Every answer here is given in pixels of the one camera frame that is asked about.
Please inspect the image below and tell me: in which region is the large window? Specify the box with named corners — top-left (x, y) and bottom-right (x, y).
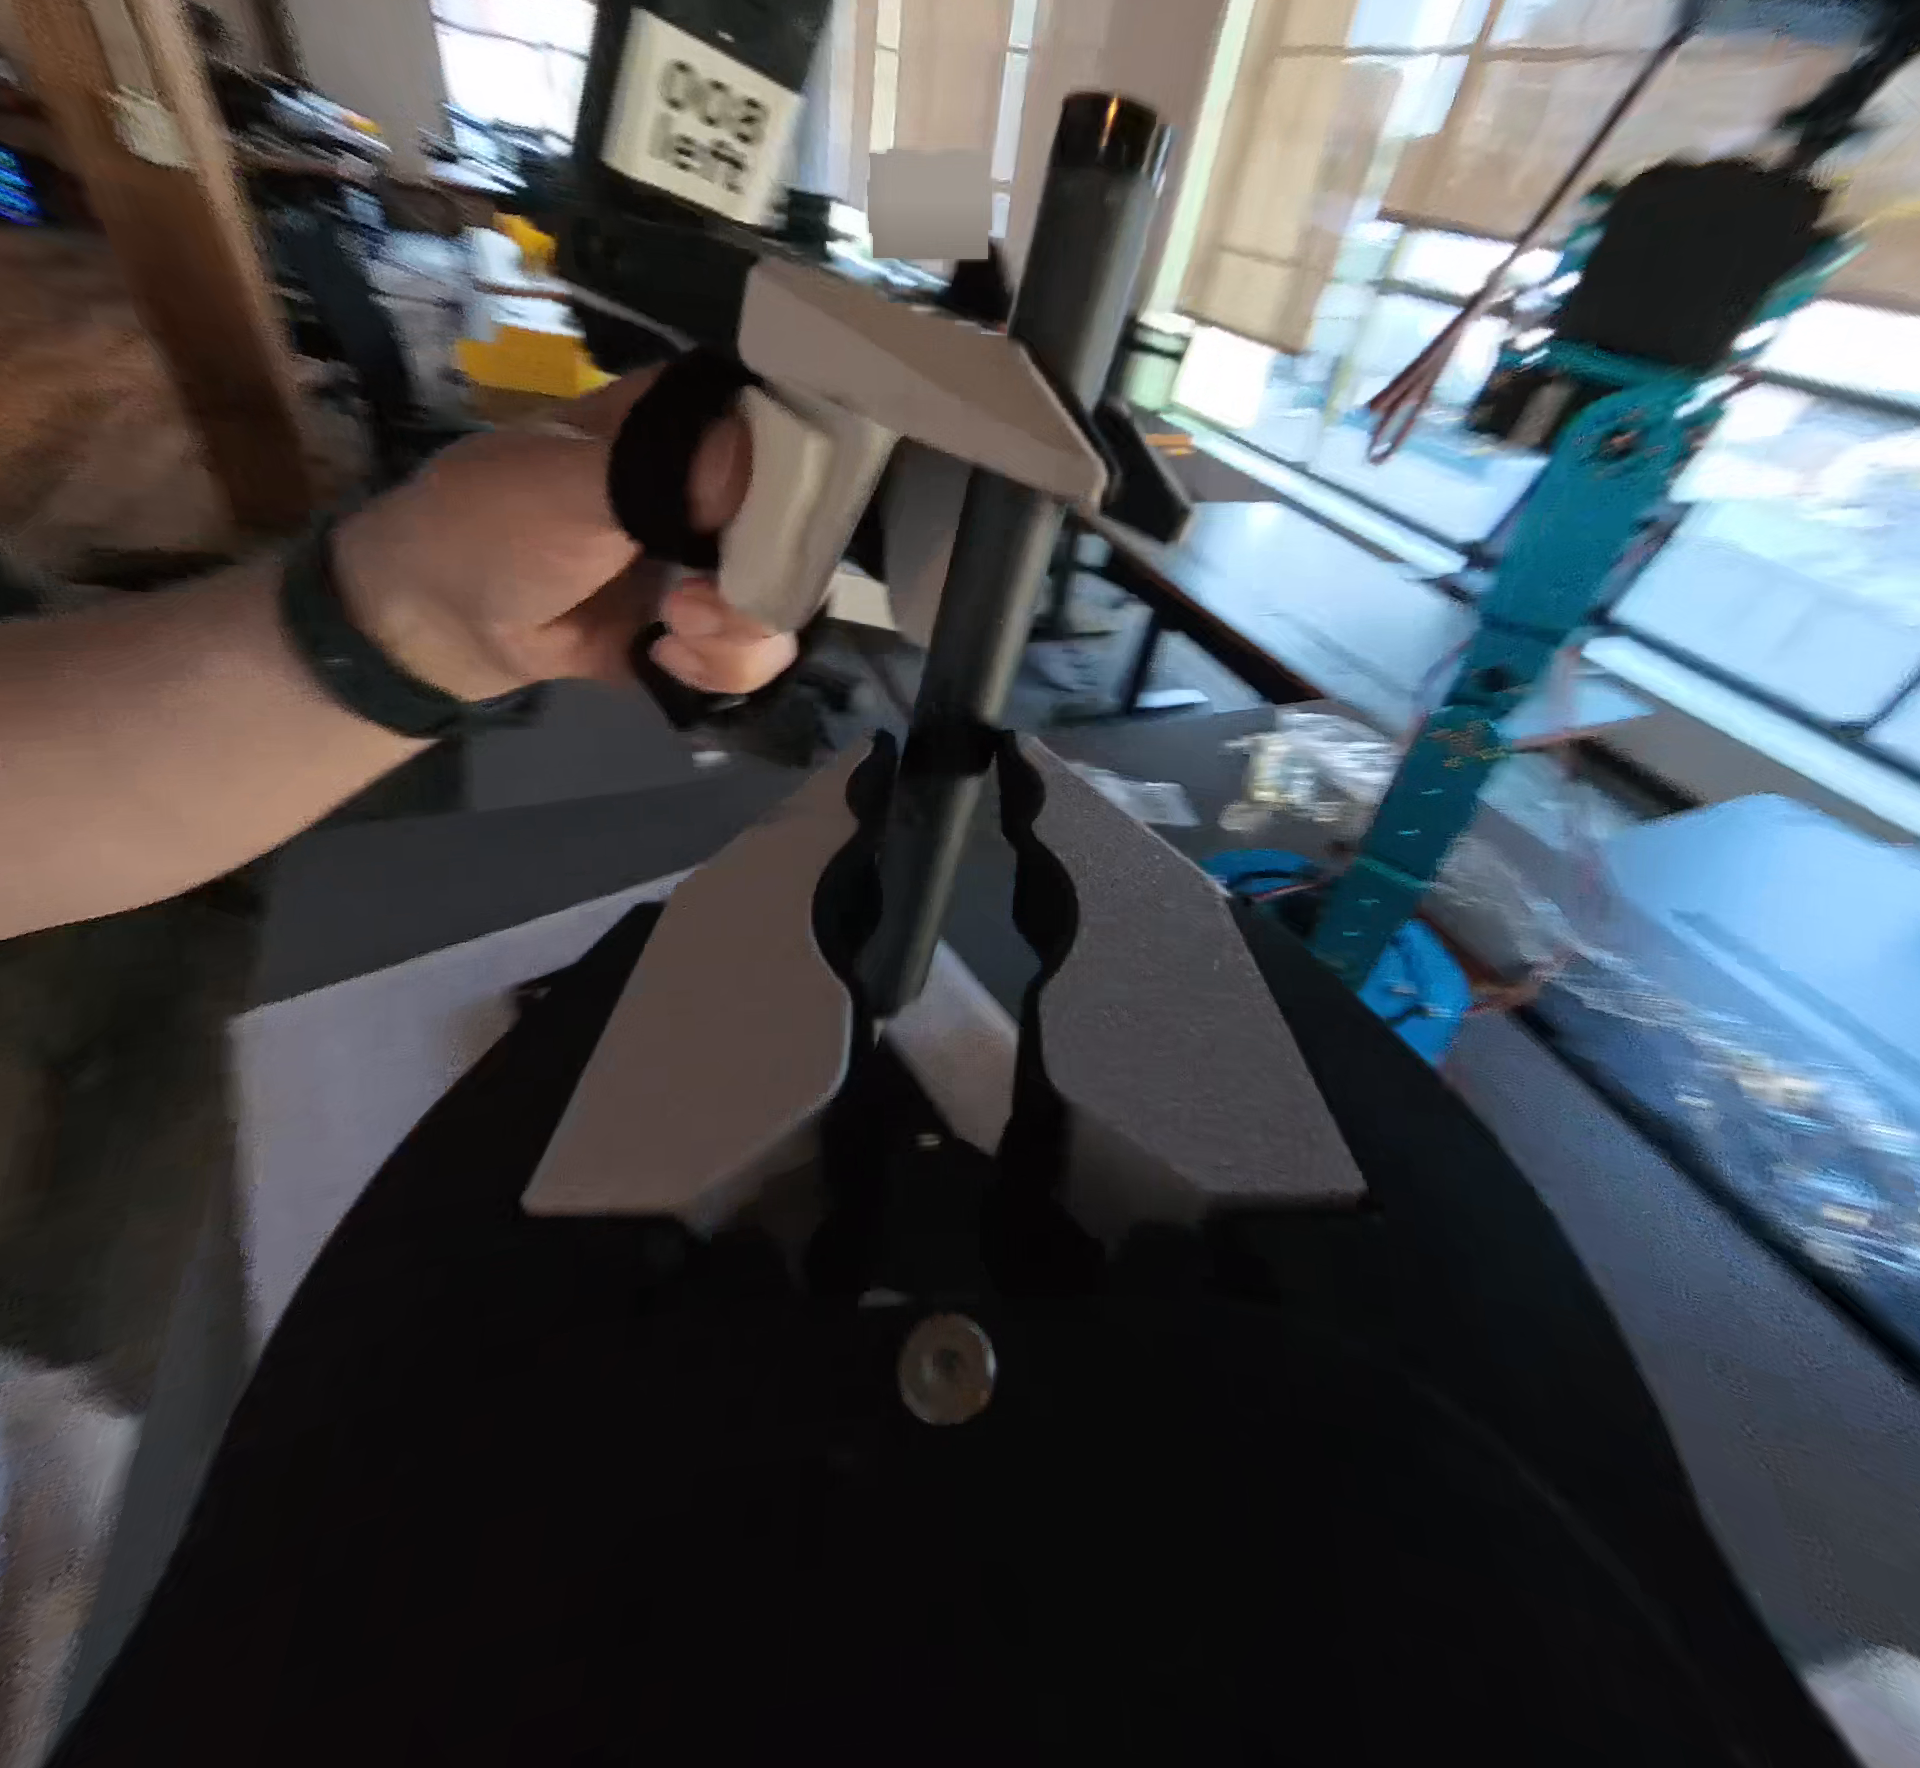
top-left (1170, 0), bottom-right (1920, 766)

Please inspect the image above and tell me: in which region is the black desk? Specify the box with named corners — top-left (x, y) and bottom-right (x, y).
top-left (226, 703), bottom-right (1920, 1768)

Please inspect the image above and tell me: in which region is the person's left forearm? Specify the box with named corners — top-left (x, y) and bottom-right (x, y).
top-left (0, 565), bottom-right (439, 941)

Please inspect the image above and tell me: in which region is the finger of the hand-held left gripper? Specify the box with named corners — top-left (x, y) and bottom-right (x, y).
top-left (1091, 395), bottom-right (1197, 545)
top-left (732, 258), bottom-right (1119, 513)

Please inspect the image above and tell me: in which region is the crinkled clear plastic wrapper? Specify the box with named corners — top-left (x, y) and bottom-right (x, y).
top-left (1440, 784), bottom-right (1920, 1335)

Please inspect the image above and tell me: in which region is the grey office desk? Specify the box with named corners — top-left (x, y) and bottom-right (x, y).
top-left (1102, 409), bottom-right (1502, 709)

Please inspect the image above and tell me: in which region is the yellow box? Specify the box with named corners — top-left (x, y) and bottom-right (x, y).
top-left (453, 213), bottom-right (620, 394)

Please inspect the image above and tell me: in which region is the black electric screwdriver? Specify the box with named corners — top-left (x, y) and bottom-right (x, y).
top-left (854, 92), bottom-right (1174, 1023)

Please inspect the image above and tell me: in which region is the white foam sheet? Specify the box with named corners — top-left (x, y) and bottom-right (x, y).
top-left (232, 869), bottom-right (1053, 1366)

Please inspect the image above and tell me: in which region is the person's left hand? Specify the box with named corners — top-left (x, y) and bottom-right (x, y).
top-left (329, 359), bottom-right (804, 737)

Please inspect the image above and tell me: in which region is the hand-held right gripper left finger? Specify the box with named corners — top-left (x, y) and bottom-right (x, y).
top-left (522, 730), bottom-right (901, 1237)

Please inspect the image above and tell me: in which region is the large crinkled clear plastic bag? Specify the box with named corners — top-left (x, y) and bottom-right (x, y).
top-left (1221, 726), bottom-right (1405, 830)

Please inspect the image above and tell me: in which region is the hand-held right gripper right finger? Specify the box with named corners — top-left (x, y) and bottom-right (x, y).
top-left (994, 730), bottom-right (1370, 1248)

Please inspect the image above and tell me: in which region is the black wristband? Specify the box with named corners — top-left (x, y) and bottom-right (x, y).
top-left (276, 508), bottom-right (542, 746)

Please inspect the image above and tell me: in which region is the wooden pillar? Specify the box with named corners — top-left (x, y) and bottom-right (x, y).
top-left (0, 0), bottom-right (323, 532)

